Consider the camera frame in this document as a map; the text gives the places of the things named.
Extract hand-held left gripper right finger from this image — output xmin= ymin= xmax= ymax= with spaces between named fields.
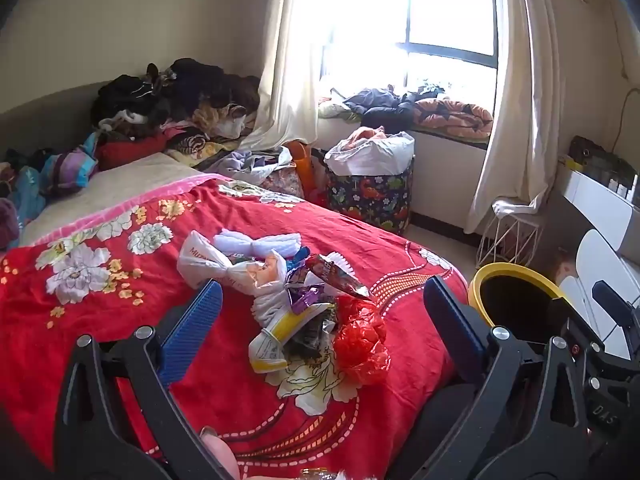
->
xmin=405 ymin=275 xmax=588 ymax=480

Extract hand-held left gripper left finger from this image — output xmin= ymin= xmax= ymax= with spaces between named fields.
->
xmin=52 ymin=279 xmax=236 ymax=480

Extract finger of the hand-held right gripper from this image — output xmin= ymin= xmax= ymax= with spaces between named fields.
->
xmin=592 ymin=281 xmax=640 ymax=330

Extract yellow rimmed black bin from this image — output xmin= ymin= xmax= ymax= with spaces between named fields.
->
xmin=468 ymin=262 xmax=577 ymax=356

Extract white yellow paper cup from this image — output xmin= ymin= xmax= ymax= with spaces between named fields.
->
xmin=248 ymin=285 xmax=337 ymax=374

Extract red plastic bag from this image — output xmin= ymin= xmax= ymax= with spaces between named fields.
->
xmin=331 ymin=295 xmax=392 ymax=387

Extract purple foil wrapper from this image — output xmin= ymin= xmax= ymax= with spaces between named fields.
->
xmin=284 ymin=267 xmax=333 ymax=317

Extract dark wrapper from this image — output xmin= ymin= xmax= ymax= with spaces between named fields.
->
xmin=285 ymin=310 xmax=337 ymax=366

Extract red snack wrapper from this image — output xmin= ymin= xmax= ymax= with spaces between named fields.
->
xmin=305 ymin=253 xmax=373 ymax=302

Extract person's left hand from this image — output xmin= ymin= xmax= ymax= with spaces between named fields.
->
xmin=200 ymin=426 xmax=242 ymax=480

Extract cardboard box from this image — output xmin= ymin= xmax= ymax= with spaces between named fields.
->
xmin=550 ymin=255 xmax=576 ymax=286

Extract red floral blanket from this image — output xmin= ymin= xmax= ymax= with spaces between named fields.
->
xmin=0 ymin=177 xmax=471 ymax=480

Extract row of small bottles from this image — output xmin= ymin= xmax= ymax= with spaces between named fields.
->
xmin=607 ymin=172 xmax=640 ymax=198

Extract black bag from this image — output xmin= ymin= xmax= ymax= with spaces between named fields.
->
xmin=567 ymin=135 xmax=636 ymax=181

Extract dinosaur print basket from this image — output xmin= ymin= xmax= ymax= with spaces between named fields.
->
xmin=325 ymin=152 xmax=416 ymax=236

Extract beige blanket pink trim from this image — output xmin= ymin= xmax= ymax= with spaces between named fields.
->
xmin=20 ymin=152 xmax=231 ymax=248

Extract white lavender cloth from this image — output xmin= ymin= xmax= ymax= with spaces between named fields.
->
xmin=205 ymin=147 xmax=293 ymax=186

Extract floral fabric bag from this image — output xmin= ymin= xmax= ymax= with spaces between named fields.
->
xmin=260 ymin=167 xmax=306 ymax=201

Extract brown patterned blanket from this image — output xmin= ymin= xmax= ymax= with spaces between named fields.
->
xmin=162 ymin=122 xmax=241 ymax=166

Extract red garment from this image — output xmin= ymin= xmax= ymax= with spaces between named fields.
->
xmin=95 ymin=132 xmax=171 ymax=171

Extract large white plastic bag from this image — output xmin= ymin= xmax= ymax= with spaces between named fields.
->
xmin=324 ymin=130 xmax=416 ymax=177

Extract orange bag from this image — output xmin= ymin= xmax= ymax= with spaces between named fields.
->
xmin=282 ymin=140 xmax=326 ymax=206

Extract blue purple clothes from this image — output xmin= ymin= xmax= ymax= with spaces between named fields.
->
xmin=0 ymin=132 xmax=98 ymax=221

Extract orange pink garment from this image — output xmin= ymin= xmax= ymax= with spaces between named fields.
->
xmin=347 ymin=126 xmax=388 ymax=145

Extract cream orange garment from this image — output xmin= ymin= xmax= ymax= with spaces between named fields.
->
xmin=192 ymin=102 xmax=256 ymax=138

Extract orange patterned quilt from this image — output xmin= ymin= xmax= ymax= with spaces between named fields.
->
xmin=412 ymin=97 xmax=494 ymax=139

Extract dark jacket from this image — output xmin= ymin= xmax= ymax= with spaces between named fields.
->
xmin=344 ymin=87 xmax=416 ymax=117

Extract pile of dark clothes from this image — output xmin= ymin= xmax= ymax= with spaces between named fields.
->
xmin=90 ymin=57 xmax=261 ymax=138

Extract pale green cloth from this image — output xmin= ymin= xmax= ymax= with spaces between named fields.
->
xmin=319 ymin=101 xmax=361 ymax=121

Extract grey headboard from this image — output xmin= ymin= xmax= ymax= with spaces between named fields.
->
xmin=0 ymin=80 xmax=116 ymax=158

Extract window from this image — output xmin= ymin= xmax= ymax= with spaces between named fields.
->
xmin=295 ymin=0 xmax=501 ymax=96

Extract white wire stool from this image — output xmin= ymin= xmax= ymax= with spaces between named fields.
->
xmin=475 ymin=199 xmax=547 ymax=271

